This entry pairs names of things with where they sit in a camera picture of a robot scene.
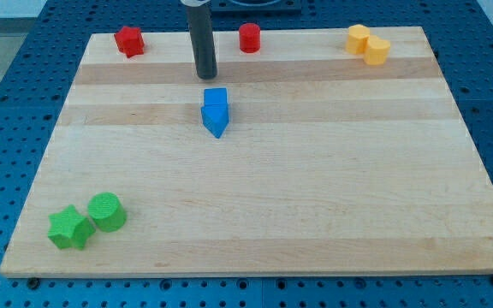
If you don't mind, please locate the blue cube block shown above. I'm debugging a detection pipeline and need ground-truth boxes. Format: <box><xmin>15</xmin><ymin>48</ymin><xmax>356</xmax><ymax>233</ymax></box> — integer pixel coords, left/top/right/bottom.
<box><xmin>204</xmin><ymin>87</ymin><xmax>228</xmax><ymax>106</ymax></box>

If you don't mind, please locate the wooden board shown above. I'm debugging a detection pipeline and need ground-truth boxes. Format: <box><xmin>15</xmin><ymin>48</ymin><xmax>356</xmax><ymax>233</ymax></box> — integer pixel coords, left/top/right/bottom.
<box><xmin>0</xmin><ymin>27</ymin><xmax>493</xmax><ymax>279</ymax></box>

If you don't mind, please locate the yellow hexagonal block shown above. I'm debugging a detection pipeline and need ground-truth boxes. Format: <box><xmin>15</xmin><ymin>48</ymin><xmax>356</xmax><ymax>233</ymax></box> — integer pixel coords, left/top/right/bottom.
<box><xmin>345</xmin><ymin>24</ymin><xmax>371</xmax><ymax>55</ymax></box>

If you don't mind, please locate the green star block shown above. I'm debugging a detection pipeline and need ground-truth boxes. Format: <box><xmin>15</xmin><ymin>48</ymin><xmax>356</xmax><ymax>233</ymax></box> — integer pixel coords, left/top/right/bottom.
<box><xmin>47</xmin><ymin>204</ymin><xmax>96</xmax><ymax>250</ymax></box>

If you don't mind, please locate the green cylinder block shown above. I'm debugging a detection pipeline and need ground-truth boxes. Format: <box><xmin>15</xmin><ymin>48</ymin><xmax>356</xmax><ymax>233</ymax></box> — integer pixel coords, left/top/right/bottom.
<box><xmin>87</xmin><ymin>192</ymin><xmax>127</xmax><ymax>233</ymax></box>

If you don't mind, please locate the red cylinder block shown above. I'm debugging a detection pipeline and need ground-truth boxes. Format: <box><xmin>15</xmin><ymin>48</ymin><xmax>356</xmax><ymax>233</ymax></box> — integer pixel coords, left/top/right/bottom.
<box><xmin>239</xmin><ymin>23</ymin><xmax>261</xmax><ymax>53</ymax></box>

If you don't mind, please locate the yellow heart-shaped block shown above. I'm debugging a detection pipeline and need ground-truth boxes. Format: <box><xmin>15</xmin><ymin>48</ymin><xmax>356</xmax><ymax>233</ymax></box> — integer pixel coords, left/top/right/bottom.
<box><xmin>363</xmin><ymin>35</ymin><xmax>391</xmax><ymax>66</ymax></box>

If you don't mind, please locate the red star block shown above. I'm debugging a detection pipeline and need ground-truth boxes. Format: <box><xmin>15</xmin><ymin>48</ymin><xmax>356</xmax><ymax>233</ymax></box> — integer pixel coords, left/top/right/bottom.
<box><xmin>114</xmin><ymin>26</ymin><xmax>145</xmax><ymax>58</ymax></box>

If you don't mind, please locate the blue triangular prism block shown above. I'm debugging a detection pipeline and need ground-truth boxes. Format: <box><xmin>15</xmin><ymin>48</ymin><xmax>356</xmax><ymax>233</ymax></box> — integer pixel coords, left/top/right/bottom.
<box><xmin>200</xmin><ymin>104</ymin><xmax>229</xmax><ymax>139</ymax></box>

